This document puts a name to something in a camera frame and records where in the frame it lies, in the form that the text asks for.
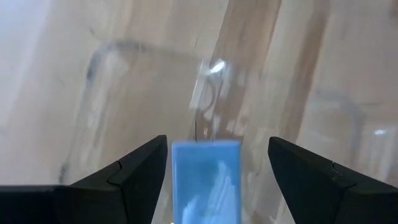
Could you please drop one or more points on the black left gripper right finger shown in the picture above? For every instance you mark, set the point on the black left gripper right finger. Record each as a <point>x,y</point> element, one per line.
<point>326,199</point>

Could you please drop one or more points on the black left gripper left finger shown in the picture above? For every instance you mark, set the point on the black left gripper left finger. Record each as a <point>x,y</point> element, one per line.
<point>124,199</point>

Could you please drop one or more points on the light blue charger block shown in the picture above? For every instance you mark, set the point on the light blue charger block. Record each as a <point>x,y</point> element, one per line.
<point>202,174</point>

